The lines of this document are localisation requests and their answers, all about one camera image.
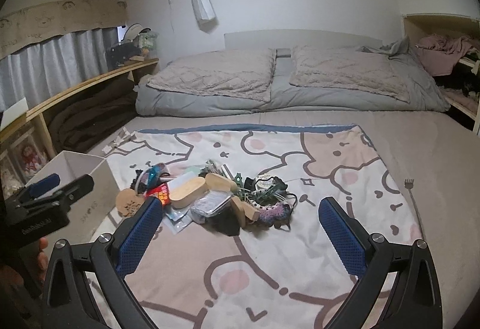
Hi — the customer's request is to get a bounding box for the square carved wooden coaster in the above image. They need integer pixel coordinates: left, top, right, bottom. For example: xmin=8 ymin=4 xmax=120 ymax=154
xmin=116 ymin=197 xmax=146 ymax=218

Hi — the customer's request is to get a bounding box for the person's left hand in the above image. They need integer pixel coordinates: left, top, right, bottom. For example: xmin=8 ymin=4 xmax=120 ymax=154
xmin=1 ymin=237 xmax=49 ymax=293

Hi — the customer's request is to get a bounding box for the white shoe box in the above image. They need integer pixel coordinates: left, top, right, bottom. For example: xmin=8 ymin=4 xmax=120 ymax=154
xmin=28 ymin=151 xmax=120 ymax=244

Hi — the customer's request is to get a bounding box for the doll in display case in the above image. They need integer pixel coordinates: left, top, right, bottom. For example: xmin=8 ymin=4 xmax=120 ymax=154
xmin=15 ymin=134 xmax=48 ymax=180

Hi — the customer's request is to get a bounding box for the round wooden coaster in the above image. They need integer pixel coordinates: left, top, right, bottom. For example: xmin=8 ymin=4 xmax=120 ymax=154
xmin=115 ymin=188 xmax=144 ymax=206

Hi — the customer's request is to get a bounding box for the brown folded blanket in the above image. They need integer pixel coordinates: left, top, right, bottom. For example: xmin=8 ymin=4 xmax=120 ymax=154
xmin=48 ymin=75 xmax=137 ymax=152

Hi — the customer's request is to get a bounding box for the wooden shelf unit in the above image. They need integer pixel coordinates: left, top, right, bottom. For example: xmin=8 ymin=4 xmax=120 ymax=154
xmin=1 ymin=58 xmax=160 ymax=182

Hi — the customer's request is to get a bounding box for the red sachet packet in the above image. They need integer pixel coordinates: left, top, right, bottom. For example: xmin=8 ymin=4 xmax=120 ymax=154
xmin=145 ymin=183 xmax=171 ymax=206

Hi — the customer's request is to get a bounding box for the oval wooden box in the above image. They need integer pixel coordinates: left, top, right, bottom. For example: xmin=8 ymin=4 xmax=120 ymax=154
xmin=169 ymin=177 xmax=208 ymax=209

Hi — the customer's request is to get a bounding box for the grey curtain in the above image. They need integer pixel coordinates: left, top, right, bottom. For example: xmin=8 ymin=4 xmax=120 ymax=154
xmin=1 ymin=28 xmax=118 ymax=111

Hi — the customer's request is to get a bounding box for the black bag on shelf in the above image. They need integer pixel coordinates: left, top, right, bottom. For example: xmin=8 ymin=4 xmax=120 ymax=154
xmin=106 ymin=41 xmax=142 ymax=69

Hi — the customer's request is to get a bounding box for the cartoon bear blanket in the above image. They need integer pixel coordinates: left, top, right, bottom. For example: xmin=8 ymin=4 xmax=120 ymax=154
xmin=102 ymin=125 xmax=422 ymax=328

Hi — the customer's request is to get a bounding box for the white cap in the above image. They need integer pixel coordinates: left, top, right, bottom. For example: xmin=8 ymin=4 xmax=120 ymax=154
xmin=122 ymin=23 xmax=151 ymax=42

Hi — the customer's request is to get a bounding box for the beige curtain valance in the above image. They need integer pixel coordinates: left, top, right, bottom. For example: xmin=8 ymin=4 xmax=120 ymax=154
xmin=1 ymin=0 xmax=127 ymax=58

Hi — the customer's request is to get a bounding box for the left beige pillow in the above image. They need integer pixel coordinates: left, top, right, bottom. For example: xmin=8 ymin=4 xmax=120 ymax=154
xmin=147 ymin=48 xmax=277 ymax=103

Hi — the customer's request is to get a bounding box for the beige pillow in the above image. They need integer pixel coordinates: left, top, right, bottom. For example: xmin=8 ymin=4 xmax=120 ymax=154
xmin=147 ymin=48 xmax=277 ymax=103
xmin=289 ymin=46 xmax=410 ymax=102

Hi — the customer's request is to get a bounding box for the white hanging bag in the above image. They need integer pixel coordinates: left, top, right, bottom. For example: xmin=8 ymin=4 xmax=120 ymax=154
xmin=191 ymin=0 xmax=216 ymax=25

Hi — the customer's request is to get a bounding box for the grey duvet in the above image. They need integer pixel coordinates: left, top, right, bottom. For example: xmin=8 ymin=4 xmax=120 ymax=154
xmin=135 ymin=38 xmax=449 ymax=117

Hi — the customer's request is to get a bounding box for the white headboard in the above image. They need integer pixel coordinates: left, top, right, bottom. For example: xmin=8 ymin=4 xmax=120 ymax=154
xmin=224 ymin=29 xmax=383 ymax=49

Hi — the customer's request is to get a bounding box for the right beige pillow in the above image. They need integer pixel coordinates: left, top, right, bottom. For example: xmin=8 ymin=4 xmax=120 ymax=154
xmin=289 ymin=46 xmax=410 ymax=102

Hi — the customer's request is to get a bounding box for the pink clothes pile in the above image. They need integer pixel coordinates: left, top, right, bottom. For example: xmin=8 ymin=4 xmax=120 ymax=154
xmin=415 ymin=35 xmax=479 ymax=77

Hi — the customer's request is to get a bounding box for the right wooden cubby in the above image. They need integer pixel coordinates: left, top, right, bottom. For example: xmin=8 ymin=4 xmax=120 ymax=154
xmin=403 ymin=13 xmax=479 ymax=135

